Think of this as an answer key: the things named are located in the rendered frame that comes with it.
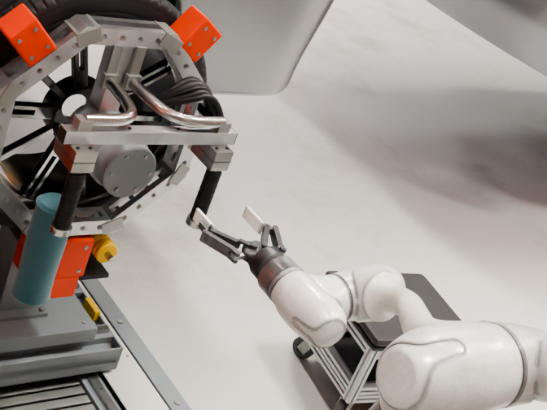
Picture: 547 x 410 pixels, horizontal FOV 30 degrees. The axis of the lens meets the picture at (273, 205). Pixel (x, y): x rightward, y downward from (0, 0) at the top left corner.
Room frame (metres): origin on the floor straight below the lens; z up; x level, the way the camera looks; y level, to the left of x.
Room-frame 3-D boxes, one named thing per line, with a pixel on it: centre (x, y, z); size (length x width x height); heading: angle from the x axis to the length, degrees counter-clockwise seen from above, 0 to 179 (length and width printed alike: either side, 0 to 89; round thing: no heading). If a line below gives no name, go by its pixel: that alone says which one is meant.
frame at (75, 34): (2.07, 0.44, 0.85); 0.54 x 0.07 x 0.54; 135
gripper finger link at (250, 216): (2.01, 0.03, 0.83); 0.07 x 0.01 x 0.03; 46
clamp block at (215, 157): (2.05, 0.17, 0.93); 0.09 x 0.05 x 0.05; 45
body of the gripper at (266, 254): (1.86, -0.02, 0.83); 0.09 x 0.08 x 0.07; 46
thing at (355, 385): (2.78, -0.49, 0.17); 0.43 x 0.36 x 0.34; 126
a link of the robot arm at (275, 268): (1.81, -0.07, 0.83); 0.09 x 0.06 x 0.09; 136
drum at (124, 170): (2.02, 0.39, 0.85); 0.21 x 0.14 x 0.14; 45
